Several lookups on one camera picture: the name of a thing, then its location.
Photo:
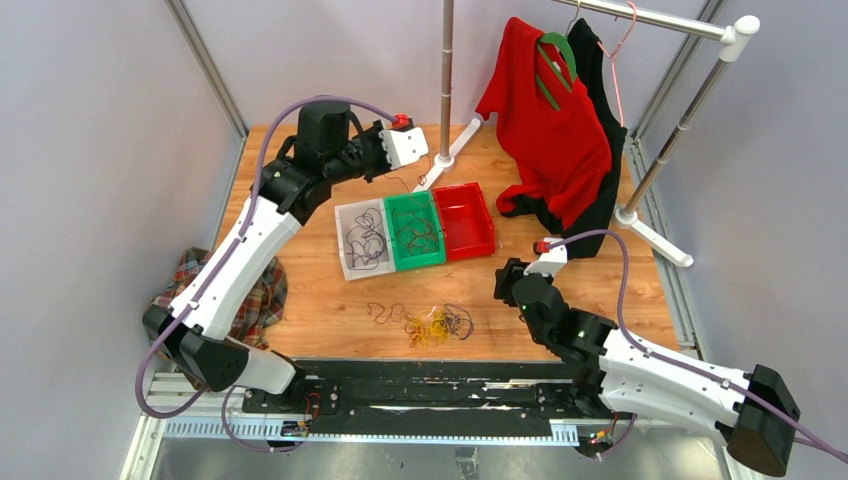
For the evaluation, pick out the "red shirt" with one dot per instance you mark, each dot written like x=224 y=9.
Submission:
x=562 y=156

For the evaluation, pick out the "green plastic bin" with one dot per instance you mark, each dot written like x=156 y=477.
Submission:
x=415 y=231

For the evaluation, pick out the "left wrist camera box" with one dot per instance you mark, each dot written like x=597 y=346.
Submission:
x=404 y=148

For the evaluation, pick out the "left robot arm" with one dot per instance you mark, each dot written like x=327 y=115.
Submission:
x=329 y=147

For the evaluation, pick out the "black shirt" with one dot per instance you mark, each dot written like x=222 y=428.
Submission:
x=598 y=214

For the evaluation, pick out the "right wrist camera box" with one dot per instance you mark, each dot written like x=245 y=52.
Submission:
x=552 y=257

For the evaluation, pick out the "plaid flannel shirt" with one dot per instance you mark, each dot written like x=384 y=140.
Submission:
x=262 y=307

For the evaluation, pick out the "white plastic bin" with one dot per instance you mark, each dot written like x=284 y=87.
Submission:
x=364 y=246

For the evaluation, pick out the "red plastic bin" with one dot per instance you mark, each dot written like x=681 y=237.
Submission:
x=466 y=223

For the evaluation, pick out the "pink clothes hanger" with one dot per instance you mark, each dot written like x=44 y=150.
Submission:
x=612 y=56

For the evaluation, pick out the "green clothes hanger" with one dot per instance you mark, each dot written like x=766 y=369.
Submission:
x=556 y=77

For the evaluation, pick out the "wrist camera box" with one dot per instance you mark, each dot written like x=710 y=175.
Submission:
x=404 y=148
x=552 y=257

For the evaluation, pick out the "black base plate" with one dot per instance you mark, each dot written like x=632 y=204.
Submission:
x=418 y=398

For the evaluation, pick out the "aluminium frame rail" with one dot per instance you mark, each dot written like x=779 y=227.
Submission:
x=194 y=39

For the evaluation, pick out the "metal clothes rack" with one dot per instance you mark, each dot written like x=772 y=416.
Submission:
x=733 y=38

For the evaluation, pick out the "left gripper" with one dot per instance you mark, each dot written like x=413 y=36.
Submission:
x=373 y=133

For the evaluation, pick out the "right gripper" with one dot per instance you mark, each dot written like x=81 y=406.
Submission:
x=507 y=276

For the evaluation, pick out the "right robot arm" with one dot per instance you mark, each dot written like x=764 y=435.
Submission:
x=752 y=412

